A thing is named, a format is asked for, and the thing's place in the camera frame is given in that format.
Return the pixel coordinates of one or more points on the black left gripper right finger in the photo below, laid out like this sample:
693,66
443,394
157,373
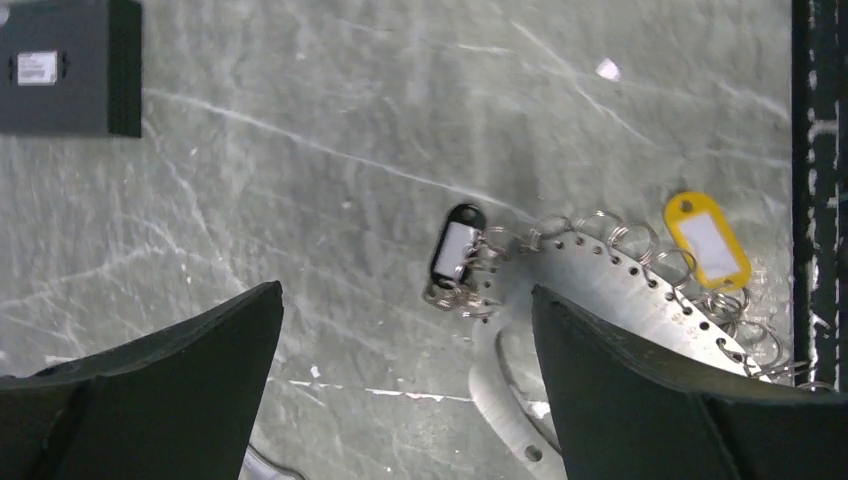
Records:
624,407

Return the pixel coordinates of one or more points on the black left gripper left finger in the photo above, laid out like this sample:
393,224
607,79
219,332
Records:
179,403

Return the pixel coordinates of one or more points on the steel key holder plate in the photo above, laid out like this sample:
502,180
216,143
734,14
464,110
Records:
505,379

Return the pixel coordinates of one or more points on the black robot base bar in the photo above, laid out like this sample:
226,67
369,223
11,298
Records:
819,192

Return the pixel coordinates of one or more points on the yellow key tag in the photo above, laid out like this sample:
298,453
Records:
697,224

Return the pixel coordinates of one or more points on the black key tag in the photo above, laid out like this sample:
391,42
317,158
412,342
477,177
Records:
455,247

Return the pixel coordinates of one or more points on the black box on table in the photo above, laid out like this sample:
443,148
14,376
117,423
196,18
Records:
71,68

